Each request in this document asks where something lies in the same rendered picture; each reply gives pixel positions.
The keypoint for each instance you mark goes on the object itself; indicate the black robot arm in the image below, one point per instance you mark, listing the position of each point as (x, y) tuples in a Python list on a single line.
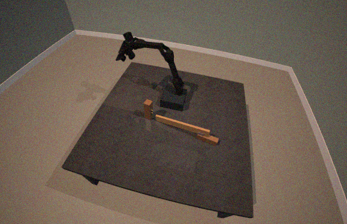
[(168, 56)]

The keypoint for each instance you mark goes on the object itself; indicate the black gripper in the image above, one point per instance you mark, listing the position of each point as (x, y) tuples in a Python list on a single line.
[(124, 50)]

